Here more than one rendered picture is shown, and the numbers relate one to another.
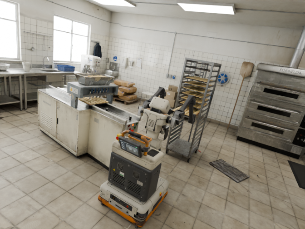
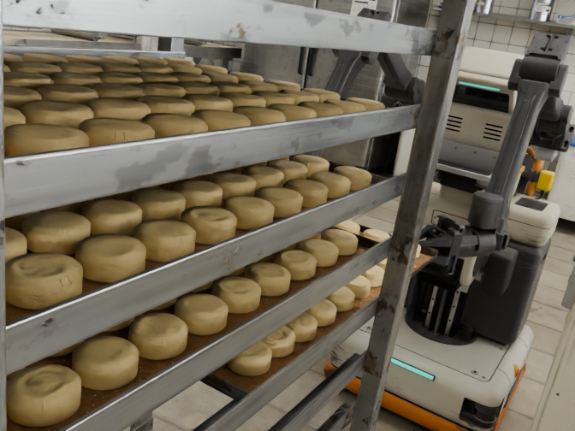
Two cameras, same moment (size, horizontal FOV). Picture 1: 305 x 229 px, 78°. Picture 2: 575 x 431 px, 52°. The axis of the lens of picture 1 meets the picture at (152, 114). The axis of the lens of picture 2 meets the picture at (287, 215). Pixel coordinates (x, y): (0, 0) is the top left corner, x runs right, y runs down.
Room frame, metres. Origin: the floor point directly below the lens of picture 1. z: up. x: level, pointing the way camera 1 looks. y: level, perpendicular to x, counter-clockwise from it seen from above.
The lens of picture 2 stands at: (4.04, -0.51, 1.33)
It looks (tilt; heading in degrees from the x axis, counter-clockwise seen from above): 19 degrees down; 183
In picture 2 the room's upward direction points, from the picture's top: 9 degrees clockwise
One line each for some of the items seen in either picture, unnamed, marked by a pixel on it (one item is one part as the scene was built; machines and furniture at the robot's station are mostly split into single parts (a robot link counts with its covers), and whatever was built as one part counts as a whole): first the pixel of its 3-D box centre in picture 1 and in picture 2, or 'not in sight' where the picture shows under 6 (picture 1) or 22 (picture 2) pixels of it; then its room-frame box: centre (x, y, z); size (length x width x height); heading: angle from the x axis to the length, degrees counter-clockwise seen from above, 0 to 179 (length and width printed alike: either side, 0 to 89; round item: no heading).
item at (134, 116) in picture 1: (96, 100); not in sight; (3.11, 0.99, 0.87); 2.01 x 0.03 x 0.07; 57
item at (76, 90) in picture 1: (93, 94); not in sight; (2.93, 0.98, 1.01); 0.72 x 0.33 x 0.34; 147
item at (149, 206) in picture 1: (135, 190); (433, 351); (1.94, 0.04, 0.16); 0.67 x 0.64 x 0.25; 153
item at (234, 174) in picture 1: (228, 169); not in sight; (3.10, -1.57, 0.02); 0.60 x 0.40 x 0.03; 38
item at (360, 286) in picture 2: not in sight; (353, 286); (3.23, -0.43, 0.96); 0.05 x 0.05 x 0.02
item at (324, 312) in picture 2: not in sight; (317, 311); (3.33, -0.48, 0.96); 0.05 x 0.05 x 0.02
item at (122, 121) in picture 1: (81, 101); not in sight; (2.87, 1.15, 0.87); 2.01 x 0.03 x 0.07; 57
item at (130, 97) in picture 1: (128, 96); not in sight; (6.64, 0.97, 0.19); 0.72 x 0.42 x 0.15; 161
